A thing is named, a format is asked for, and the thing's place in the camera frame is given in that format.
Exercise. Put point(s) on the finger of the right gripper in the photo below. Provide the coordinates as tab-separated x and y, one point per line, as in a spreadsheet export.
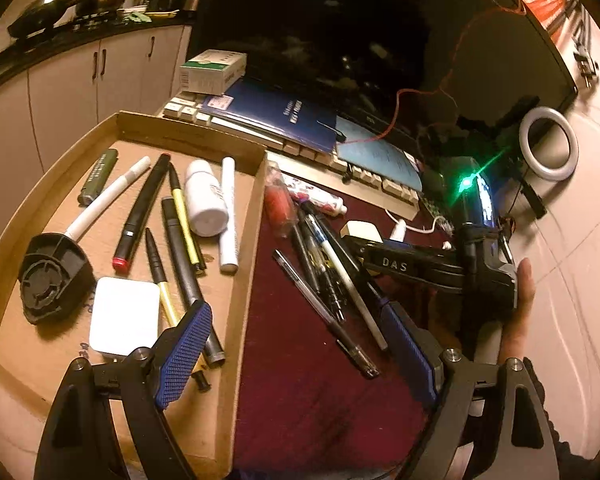
435	267

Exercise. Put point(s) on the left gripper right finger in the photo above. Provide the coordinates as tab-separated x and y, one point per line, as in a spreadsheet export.
416	352

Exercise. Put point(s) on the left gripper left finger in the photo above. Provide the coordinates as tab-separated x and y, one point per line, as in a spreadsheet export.
176	352

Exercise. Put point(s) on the white square charger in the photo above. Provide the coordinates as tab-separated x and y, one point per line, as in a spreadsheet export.
125	316

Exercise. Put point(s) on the long white tube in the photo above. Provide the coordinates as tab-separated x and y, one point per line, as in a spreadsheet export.
228	238

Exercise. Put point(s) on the black red-capped marker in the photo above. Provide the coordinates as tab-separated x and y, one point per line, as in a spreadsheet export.
135	223

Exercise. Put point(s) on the white pill bottle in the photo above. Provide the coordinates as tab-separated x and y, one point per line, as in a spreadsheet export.
206	208

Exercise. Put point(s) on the white marker pen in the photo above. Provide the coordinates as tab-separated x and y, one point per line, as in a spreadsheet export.
86	218

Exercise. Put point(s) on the dark green marker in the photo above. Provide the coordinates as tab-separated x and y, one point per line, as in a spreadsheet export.
97	178

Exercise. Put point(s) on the person's right hand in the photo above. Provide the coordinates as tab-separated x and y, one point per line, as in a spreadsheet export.
515	331

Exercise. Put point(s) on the black yellow slim pen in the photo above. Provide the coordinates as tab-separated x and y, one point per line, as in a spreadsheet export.
158	275

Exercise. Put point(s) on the grey black pen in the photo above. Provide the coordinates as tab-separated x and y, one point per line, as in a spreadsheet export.
183	269

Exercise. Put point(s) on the black ballpoint pen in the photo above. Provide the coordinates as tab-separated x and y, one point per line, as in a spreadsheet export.
355	353

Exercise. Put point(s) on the green remote control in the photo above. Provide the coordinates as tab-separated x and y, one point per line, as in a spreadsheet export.
441	217

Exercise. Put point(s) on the clear black gel pen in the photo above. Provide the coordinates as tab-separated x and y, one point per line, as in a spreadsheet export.
314	266

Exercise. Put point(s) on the white red glue tube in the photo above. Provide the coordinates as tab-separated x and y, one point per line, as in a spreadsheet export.
302	191

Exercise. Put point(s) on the light blue paper booklet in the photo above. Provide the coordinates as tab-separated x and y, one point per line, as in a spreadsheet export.
377	156

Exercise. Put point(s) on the beige keyboard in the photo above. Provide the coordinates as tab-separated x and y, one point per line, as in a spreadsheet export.
306	164

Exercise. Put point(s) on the red transparent lighter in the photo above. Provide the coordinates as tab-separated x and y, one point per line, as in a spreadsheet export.
278	203

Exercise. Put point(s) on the black computer monitor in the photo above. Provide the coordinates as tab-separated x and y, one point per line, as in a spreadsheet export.
402	68

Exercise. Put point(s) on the dark blue booklet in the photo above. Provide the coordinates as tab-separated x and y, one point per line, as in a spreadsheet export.
277	113

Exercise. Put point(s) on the white green box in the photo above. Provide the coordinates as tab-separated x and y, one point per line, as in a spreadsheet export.
212	71

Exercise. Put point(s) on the black wok pan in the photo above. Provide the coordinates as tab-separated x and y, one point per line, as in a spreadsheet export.
37	16

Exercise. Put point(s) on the white ring light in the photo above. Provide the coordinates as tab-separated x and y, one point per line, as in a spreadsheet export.
555	156

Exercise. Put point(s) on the black round plastic mount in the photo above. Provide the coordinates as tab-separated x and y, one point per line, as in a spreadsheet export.
55	278

